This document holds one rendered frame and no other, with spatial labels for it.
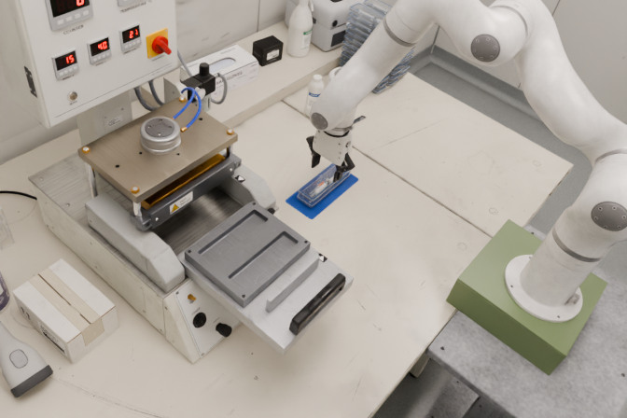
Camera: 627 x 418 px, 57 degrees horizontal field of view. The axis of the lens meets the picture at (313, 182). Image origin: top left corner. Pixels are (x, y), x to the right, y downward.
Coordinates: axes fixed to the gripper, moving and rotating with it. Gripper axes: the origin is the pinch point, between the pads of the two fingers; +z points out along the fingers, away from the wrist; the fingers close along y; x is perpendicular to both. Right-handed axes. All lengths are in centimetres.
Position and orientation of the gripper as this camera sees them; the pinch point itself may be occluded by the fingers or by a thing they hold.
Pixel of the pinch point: (327, 169)
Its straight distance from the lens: 160.3
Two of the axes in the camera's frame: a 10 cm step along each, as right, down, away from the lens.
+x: -6.2, 4.9, -6.1
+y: -7.7, -5.2, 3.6
